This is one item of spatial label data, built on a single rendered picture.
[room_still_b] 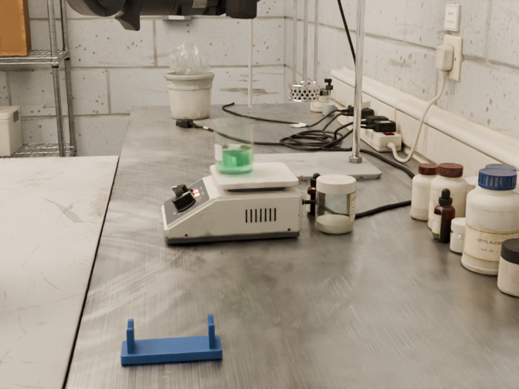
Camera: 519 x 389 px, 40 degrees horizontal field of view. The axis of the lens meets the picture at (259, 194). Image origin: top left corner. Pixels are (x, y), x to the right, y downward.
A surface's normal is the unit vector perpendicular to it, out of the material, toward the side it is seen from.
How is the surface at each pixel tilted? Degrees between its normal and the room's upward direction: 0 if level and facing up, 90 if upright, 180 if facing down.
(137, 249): 0
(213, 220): 90
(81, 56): 90
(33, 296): 0
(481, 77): 90
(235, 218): 90
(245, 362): 0
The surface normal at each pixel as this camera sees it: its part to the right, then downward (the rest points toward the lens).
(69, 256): 0.00, -0.96
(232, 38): 0.13, 0.28
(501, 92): -0.99, 0.04
